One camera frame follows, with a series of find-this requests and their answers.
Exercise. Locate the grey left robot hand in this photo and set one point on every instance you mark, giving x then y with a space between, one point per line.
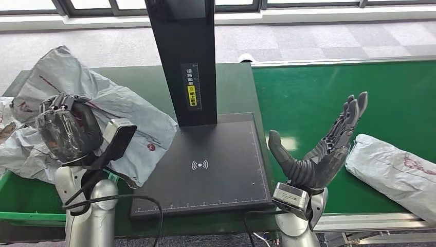
64 133

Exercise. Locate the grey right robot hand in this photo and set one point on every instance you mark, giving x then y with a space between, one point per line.
316 167

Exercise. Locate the white poly parcel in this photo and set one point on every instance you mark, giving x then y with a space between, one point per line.
20 153

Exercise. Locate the long red-printed grey parcel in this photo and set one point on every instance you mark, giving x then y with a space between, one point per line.
136 112

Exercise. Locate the grey poly parcel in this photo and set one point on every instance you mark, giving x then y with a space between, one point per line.
391 174

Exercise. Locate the brown paper parcel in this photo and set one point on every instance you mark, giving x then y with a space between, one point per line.
6 131

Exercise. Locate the white parcel with shipping label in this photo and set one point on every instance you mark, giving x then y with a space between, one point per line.
5 109

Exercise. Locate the green conveyor belt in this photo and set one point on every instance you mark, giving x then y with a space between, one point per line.
306 95

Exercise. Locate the black inbound scanner machine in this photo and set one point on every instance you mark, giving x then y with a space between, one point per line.
204 191

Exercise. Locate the green plastic crate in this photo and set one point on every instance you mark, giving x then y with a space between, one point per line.
30 201

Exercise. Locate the dark green table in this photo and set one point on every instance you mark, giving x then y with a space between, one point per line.
143 81

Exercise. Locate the white round object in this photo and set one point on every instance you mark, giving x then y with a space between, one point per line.
246 58

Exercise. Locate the black and yellow label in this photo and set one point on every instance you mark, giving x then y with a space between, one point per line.
191 85

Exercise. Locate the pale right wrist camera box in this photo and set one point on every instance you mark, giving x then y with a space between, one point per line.
289 199

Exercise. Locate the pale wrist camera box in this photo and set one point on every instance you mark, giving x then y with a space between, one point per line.
117 136
289 199

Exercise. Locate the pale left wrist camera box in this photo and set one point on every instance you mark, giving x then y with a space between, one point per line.
117 136

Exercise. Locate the dark window frame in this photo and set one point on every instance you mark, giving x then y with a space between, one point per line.
102 12

